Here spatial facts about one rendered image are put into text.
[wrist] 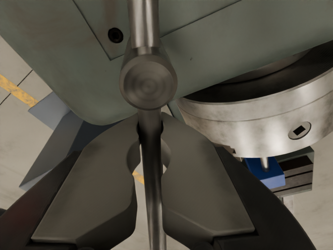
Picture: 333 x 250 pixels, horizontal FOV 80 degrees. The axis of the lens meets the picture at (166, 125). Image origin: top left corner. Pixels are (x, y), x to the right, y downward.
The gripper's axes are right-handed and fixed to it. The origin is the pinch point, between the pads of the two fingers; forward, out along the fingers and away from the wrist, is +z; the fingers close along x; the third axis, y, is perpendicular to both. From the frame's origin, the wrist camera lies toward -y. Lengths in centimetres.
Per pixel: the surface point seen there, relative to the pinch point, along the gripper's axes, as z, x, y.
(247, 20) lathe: 9.4, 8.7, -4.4
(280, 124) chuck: 12.6, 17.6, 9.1
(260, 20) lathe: 9.4, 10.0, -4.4
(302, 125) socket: 12.8, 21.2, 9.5
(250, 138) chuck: 13.8, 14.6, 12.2
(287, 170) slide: 44, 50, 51
